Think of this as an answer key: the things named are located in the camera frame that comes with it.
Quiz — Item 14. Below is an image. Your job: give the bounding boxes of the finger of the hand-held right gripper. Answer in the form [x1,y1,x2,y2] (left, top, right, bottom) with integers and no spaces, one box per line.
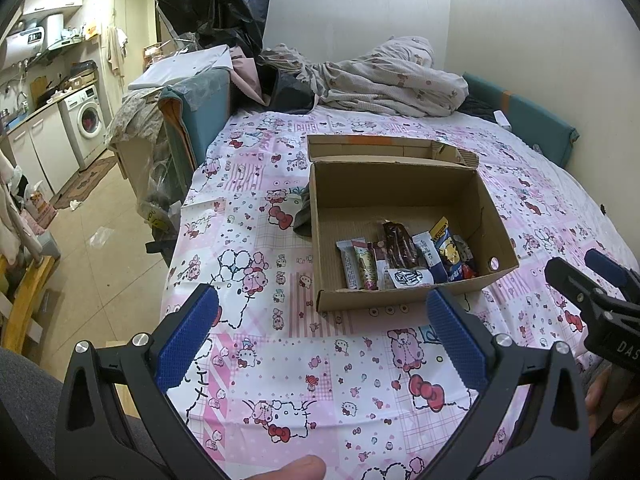
[585,249,640,292]
[545,256,611,313]

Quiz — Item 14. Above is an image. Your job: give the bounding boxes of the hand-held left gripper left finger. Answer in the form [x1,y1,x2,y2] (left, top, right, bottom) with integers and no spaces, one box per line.
[56,284,223,480]

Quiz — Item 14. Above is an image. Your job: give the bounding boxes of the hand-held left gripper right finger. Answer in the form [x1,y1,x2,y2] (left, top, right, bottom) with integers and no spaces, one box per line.
[422,287,593,480]

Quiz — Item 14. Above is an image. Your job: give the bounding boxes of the white round-logo snack packet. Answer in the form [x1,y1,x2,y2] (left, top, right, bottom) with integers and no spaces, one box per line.
[387,267,433,289]

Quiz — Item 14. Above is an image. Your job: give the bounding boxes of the white blue-ended snack packet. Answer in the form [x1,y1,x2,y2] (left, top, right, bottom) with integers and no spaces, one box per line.
[412,232,448,281]

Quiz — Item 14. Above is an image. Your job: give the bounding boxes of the blue snack packet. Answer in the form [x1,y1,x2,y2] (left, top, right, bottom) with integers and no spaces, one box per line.
[431,216,468,281]

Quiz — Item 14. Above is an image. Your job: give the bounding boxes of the pale round-face cookie packet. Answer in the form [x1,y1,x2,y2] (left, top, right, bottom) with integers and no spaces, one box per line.
[372,242,397,290]

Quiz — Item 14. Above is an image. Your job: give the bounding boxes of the dark brown snack packet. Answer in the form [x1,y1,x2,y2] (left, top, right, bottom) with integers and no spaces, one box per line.
[382,220,426,268]

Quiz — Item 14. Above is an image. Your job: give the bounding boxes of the cartoon child rice cake packet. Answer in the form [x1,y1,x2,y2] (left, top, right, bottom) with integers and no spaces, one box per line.
[351,240,383,292]

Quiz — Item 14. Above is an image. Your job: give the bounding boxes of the brown cardboard box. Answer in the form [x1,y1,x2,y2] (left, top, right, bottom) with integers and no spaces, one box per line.
[306,134,520,313]

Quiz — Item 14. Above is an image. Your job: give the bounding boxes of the person's right hand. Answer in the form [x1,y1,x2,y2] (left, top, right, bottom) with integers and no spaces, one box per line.
[585,362,640,436]

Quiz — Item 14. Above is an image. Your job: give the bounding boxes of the person's left hand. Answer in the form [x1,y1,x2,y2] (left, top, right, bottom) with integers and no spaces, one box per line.
[245,455,327,480]

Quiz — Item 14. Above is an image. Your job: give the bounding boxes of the pink cartoon printed bedsheet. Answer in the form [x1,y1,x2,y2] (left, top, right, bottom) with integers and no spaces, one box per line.
[160,110,640,480]

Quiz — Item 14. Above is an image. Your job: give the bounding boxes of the grey cloth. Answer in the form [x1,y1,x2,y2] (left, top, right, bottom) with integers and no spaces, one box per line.
[292,187,313,237]

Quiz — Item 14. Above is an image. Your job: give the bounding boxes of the brown floor mat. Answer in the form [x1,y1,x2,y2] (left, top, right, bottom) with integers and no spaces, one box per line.
[52,155,117,210]

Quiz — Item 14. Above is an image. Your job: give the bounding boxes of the clear plastic wrapped bundle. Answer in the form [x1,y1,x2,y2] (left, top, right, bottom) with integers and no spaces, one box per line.
[105,87,188,231]

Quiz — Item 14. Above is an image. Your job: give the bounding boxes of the beige hanging clothes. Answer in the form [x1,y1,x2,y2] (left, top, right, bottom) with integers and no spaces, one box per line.
[0,150,43,266]

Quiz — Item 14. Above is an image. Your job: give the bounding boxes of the white kitchen cabinet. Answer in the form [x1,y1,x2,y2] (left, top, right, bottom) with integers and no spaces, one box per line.
[7,105,81,193]

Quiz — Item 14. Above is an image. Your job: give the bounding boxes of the white washing machine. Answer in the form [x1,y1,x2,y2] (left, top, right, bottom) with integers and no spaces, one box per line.
[59,85,107,168]

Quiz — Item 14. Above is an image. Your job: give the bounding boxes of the black cloth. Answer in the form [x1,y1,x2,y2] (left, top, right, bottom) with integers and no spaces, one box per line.
[260,65,318,113]

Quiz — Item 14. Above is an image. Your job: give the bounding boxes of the pink cloth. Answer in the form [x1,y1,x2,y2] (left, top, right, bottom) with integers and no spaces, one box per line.
[227,45,266,106]

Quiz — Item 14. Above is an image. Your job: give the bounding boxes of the crumpled floral duvet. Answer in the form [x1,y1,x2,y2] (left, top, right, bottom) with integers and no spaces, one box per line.
[260,36,471,118]

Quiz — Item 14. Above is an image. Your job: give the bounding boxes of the white flat board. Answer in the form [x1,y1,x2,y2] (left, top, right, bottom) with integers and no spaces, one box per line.
[127,45,235,92]

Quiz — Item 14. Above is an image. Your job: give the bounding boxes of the white hanging towel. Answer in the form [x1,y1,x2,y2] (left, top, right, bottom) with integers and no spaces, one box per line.
[102,24,128,77]

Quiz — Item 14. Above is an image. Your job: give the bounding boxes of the white water heater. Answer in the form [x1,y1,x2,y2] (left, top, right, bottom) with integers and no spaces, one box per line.
[4,27,48,68]

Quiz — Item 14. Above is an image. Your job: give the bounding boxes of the yellow wooden frame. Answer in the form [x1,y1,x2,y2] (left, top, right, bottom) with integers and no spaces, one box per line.
[0,255,62,356]

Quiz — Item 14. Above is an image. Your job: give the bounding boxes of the white wall cabinet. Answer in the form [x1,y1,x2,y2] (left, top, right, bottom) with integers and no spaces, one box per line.
[22,0,85,15]

